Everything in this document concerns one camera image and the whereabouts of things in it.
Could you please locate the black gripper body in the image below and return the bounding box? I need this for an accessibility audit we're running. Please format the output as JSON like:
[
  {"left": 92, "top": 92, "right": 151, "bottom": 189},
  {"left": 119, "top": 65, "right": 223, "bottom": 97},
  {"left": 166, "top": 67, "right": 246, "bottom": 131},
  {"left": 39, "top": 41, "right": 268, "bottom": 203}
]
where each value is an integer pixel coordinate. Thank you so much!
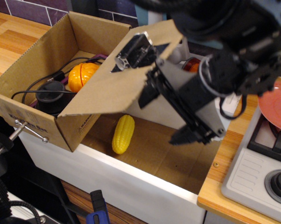
[{"left": 146, "top": 58, "right": 226, "bottom": 144}]

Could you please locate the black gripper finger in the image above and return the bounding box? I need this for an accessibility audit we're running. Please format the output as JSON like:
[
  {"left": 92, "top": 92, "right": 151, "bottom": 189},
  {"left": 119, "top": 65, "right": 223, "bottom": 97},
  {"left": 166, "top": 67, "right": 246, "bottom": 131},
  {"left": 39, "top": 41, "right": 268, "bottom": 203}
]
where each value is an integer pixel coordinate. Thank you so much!
[
  {"left": 138, "top": 84, "right": 159, "bottom": 109},
  {"left": 169, "top": 125, "right": 207, "bottom": 146}
]

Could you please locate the brown cardboard box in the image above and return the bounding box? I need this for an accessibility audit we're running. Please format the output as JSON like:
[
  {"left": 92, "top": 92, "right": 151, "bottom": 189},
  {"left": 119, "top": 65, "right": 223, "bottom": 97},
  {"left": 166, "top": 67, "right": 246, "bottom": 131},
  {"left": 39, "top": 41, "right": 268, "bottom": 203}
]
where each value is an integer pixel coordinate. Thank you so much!
[{"left": 0, "top": 11, "right": 185, "bottom": 153}]

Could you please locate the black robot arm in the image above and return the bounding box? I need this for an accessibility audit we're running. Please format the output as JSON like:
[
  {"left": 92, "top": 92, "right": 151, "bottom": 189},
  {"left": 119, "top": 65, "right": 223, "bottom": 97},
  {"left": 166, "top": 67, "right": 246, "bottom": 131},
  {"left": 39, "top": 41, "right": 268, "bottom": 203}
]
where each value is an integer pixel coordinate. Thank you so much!
[{"left": 136, "top": 0, "right": 281, "bottom": 145}]

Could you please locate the orange toy can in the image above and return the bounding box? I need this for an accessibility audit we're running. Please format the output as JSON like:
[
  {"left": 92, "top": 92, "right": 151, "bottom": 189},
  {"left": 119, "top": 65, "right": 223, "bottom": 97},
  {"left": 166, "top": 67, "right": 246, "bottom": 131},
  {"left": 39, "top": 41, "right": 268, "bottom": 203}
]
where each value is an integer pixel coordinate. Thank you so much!
[{"left": 182, "top": 57, "right": 200, "bottom": 72}]

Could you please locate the yellow toy corn in sink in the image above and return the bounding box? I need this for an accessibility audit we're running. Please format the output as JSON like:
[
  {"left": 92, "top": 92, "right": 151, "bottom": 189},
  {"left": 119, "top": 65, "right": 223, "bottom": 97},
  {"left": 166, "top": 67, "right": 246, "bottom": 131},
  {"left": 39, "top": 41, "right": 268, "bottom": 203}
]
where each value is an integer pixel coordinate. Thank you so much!
[{"left": 112, "top": 115, "right": 135, "bottom": 154}]

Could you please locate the grey toy faucet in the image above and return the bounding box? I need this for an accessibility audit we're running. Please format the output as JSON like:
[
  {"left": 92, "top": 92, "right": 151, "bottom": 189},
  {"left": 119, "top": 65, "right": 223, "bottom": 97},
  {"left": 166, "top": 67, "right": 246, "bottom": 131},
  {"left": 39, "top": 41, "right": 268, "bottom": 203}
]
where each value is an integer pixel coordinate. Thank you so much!
[{"left": 147, "top": 9, "right": 190, "bottom": 65}]

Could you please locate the white toy sink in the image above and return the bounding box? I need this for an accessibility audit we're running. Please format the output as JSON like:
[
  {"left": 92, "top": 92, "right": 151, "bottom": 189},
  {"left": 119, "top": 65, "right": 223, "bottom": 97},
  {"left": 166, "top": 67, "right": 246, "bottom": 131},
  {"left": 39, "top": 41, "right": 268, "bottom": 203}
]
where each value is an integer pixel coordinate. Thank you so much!
[{"left": 13, "top": 39, "right": 235, "bottom": 224}]

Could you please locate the orange toy pumpkin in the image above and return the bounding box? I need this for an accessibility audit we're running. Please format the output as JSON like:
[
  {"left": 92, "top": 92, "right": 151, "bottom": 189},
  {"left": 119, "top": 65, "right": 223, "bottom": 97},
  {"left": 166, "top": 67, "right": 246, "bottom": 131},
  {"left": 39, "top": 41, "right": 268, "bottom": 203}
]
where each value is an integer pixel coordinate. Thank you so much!
[{"left": 68, "top": 63, "right": 99, "bottom": 93}]

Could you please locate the pink plastic plate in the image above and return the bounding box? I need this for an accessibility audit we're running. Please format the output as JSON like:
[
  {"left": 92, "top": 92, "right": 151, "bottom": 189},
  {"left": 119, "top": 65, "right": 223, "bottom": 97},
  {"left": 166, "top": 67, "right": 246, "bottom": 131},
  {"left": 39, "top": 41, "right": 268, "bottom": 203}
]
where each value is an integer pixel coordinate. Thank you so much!
[{"left": 258, "top": 81, "right": 281, "bottom": 129}]

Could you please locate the grey toy stove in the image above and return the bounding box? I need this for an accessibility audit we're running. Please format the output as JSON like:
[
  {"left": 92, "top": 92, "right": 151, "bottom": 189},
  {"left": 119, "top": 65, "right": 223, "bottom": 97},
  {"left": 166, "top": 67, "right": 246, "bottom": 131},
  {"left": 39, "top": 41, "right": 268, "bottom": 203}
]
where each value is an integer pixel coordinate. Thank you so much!
[{"left": 221, "top": 108, "right": 281, "bottom": 222}]

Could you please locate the black round speaker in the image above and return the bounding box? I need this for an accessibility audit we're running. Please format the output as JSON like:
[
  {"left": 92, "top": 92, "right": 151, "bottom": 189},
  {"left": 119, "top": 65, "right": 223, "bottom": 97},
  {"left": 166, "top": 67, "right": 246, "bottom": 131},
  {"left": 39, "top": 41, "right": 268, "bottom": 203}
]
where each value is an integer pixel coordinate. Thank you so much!
[{"left": 35, "top": 81, "right": 75, "bottom": 117}]

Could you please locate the black stove knob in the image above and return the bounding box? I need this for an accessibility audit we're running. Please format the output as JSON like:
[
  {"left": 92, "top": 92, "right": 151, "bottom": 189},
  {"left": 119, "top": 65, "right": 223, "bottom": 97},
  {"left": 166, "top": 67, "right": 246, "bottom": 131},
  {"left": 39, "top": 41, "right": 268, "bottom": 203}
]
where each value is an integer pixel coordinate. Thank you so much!
[{"left": 265, "top": 169, "right": 281, "bottom": 204}]

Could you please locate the metal clamp screw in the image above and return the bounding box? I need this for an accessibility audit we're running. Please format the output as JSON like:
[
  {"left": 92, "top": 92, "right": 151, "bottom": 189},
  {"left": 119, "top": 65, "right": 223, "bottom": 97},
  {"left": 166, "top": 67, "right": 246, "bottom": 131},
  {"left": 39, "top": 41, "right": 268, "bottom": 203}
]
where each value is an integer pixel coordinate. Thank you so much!
[{"left": 10, "top": 119, "right": 49, "bottom": 144}]

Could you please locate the black taped handle on flap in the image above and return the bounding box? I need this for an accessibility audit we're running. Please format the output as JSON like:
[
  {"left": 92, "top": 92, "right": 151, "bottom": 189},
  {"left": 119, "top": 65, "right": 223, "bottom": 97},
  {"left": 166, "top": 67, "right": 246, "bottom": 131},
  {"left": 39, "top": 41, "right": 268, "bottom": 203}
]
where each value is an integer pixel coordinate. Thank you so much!
[{"left": 111, "top": 32, "right": 169, "bottom": 73}]

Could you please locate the black cable in box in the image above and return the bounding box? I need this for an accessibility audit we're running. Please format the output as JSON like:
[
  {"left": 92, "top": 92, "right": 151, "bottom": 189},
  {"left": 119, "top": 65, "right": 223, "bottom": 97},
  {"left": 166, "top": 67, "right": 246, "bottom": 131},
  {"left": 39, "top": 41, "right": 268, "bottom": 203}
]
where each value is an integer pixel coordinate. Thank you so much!
[{"left": 11, "top": 56, "right": 106, "bottom": 105}]

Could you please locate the blue black clamp handle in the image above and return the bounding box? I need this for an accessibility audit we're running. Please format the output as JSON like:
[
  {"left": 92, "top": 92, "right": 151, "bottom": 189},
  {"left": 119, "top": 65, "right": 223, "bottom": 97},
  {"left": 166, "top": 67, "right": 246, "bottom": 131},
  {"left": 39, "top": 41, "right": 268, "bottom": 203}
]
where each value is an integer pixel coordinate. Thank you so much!
[{"left": 86, "top": 190, "right": 110, "bottom": 224}]

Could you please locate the black braided cable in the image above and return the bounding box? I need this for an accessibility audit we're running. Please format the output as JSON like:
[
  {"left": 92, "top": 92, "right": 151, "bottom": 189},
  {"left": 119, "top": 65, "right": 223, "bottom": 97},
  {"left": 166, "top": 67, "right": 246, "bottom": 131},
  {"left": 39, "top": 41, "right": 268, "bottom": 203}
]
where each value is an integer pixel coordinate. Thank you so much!
[{"left": 5, "top": 200, "right": 42, "bottom": 224}]

